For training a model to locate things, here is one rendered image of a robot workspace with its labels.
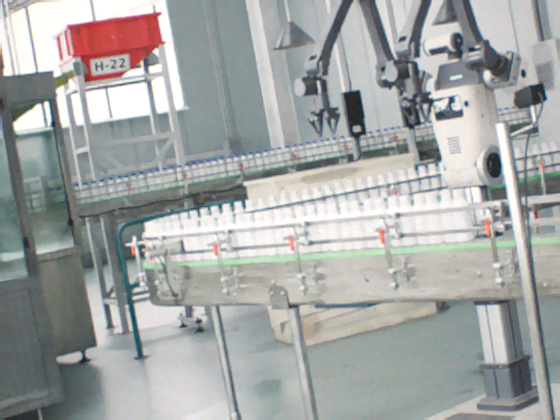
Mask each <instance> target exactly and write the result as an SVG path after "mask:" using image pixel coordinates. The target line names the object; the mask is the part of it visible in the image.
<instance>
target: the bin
mask: <svg viewBox="0 0 560 420"><path fill-rule="evenodd" d="M378 304H380V303H376V304H334V305H315V308H326V309H323V310H320V311H316V312H314V313H311V314H308V315H304V316H301V318H304V317H307V316H310V315H314V314H316V313H319V312H322V311H326V310H329V309H332V308H359V309H357V310H353V311H350V312H347V313H344V314H341V315H337V316H335V317H332V318H329V319H325V320H322V321H319V322H316V323H314V327H315V335H317V331H318V328H319V325H320V323H322V322H325V321H328V320H332V319H335V318H337V317H340V316H344V315H347V314H350V313H353V312H356V311H359V310H362V309H365V308H368V307H372V306H375V305H378ZM288 322H289V321H285V322H282V323H279V326H280V331H281V335H282V334H283V332H284V328H285V325H286V323H288Z"/></svg>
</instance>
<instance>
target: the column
mask: <svg viewBox="0 0 560 420"><path fill-rule="evenodd" d="M246 2H247V8H248V12H249V18H250V24H251V28H252V39H253V44H254V50H255V55H256V60H257V66H258V71H259V76H260V82H261V87H262V92H263V97H264V103H265V108H266V113H267V119H268V124H269V129H270V140H271V146H272V149H274V152H275V153H277V149H276V148H280V147H281V148H282V151H283V152H284V151H285V147H286V146H289V147H290V150H292V149H293V148H292V145H296V149H298V145H297V144H298V140H297V134H296V129H295V124H294V118H293V107H292V102H291V97H290V91H289V86H288V81H287V75H286V70H285V65H284V59H283V54H282V50H275V51H272V50H271V49H272V47H273V45H274V43H275V42H276V40H277V39H278V37H279V33H278V27H277V23H276V17H275V11H274V7H273V1H272V0H246Z"/></svg>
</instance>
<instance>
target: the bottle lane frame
mask: <svg viewBox="0 0 560 420"><path fill-rule="evenodd" d="M496 247H497V253H498V258H499V262H502V263H505V262H507V261H508V258H507V251H512V255H513V260H511V262H510V263H509V264H507V265H504V275H505V277H508V276H510V269H509V265H514V267H515V272H516V274H515V275H513V276H512V278H510V279H507V280H506V283H505V285H504V288H498V286H497V285H496V283H495V279H496V273H495V271H494V270H493V264H494V257H493V252H492V246H491V242H486V243H472V244H458V245H444V246H430V247H416V248H402V249H390V254H391V260H392V265H393V268H396V269H397V268H401V267H402V261H401V258H405V262H406V266H404V267H403V268H402V269H401V270H399V271H398V273H397V279H398V282H400V281H404V278H403V272H402V271H405V270H407V273H408V279H409V280H407V281H405V282H404V283H400V287H399V289H397V292H394V293H392V289H391V288H390V286H389V284H390V277H389V276H388V275H387V270H388V266H387V261H386V255H385V250H373V251H359V252H344V253H330V254H316V255H302V256H299V257H300V263H301V267H302V273H309V272H311V266H310V263H314V265H315V270H316V271H314V272H313V273H312V274H310V275H306V284H307V286H310V285H313V284H314V282H313V276H312V275H317V284H316V285H315V286H314V287H309V290H308V291H307V292H306V295H302V293H301V292H300V290H299V287H300V283H299V280H298V279H297V274H298V272H297V266H296V262H295V256H288V257H273V258H259V259H245V260H230V261H223V267H224V273H225V277H231V276H233V275H234V273H233V267H236V269H237V275H236V276H235V277H234V278H231V279H229V282H228V286H229V288H233V287H236V284H235V279H238V280H239V286H240V287H237V288H236V289H233V290H231V293H230V294H229V297H225V294H224V293H223V289H224V286H223V283H222V282H221V278H222V276H221V270H220V265H219V261H216V262H201V263H173V264H172V270H173V273H177V274H178V277H179V282H184V283H180V287H181V292H182V298H183V299H182V300H176V302H177V304H176V303H175V300H171V301H172V305H174V303H175V304H176V306H175V305H174V306H173V307H177V306H223V307H228V306H270V294H269V288H270V286H284V287H285V288H286V289H287V294H288V300H289V305H334V304H376V303H386V302H437V301H488V300H524V296H523V290H522V285H521V280H520V274H519V268H518V257H517V251H516V246H515V240H513V241H500V242H496ZM531 250H532V258H533V266H534V273H535V280H536V286H537V293H538V298H560V237H554V238H541V239H531Z"/></svg>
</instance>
